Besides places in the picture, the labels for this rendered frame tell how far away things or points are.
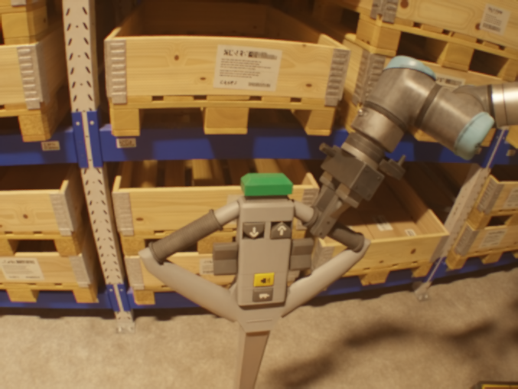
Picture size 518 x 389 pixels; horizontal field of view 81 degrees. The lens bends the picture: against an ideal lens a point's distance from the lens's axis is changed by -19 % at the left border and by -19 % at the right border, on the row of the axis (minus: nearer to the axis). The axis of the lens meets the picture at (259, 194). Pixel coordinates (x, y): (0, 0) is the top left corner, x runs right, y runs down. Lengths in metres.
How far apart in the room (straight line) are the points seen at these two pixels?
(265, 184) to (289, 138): 0.82
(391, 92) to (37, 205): 1.30
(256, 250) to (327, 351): 1.53
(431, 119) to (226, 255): 0.42
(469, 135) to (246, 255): 0.43
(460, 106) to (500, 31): 1.06
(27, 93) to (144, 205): 0.60
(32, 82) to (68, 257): 0.79
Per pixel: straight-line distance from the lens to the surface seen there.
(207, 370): 1.95
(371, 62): 1.34
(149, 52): 1.17
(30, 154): 1.48
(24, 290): 1.95
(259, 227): 0.60
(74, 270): 1.73
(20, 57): 1.26
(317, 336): 2.15
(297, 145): 1.42
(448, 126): 0.63
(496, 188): 2.18
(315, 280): 0.72
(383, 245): 1.90
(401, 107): 0.63
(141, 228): 1.49
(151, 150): 1.36
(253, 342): 0.80
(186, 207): 1.42
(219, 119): 1.25
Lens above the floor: 1.74
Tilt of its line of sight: 35 degrees down
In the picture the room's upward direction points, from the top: 8 degrees clockwise
